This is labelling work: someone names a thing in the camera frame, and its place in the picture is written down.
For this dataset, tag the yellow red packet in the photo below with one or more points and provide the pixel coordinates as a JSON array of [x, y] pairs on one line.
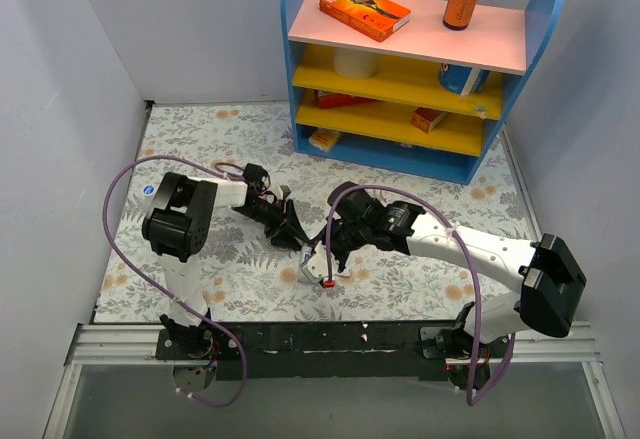
[[324, 139]]

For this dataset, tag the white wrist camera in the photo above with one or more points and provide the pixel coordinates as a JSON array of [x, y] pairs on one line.
[[285, 192], [319, 266]]

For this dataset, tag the red box on shelf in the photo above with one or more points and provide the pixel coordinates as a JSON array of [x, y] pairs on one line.
[[332, 100]]

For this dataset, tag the blue white can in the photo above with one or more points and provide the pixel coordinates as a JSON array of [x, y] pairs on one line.
[[462, 80]]

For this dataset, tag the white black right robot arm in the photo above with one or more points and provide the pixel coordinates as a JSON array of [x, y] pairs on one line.
[[543, 279]]

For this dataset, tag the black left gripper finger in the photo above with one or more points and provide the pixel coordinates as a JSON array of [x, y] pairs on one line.
[[293, 227], [285, 240]]

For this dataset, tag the orange razor box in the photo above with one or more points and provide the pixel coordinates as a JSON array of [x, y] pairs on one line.
[[377, 19]]

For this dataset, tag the clear bottle blue cap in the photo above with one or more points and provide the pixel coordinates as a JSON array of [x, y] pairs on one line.
[[149, 191]]

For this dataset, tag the orange box on shelf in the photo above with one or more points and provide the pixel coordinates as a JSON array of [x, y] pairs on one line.
[[426, 119]]

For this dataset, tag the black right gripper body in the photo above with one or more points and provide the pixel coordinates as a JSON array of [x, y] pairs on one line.
[[338, 242]]

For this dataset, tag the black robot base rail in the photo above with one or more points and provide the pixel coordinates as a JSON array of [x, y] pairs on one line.
[[321, 349]]

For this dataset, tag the floral patterned table mat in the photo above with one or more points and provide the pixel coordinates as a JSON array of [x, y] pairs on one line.
[[245, 278]]

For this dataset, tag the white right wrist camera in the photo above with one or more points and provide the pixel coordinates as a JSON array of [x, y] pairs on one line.
[[319, 266]]

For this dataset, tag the white remote control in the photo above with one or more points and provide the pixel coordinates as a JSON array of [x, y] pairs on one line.
[[302, 269]]

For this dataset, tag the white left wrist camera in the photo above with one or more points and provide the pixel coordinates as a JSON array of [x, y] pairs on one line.
[[285, 192]]

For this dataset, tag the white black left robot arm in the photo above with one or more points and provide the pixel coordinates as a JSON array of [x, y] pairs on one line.
[[177, 222]]

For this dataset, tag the blue wooden shelf unit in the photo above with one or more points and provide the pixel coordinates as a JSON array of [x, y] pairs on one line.
[[507, 42]]

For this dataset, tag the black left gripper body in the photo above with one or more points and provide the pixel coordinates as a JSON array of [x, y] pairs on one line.
[[279, 222]]

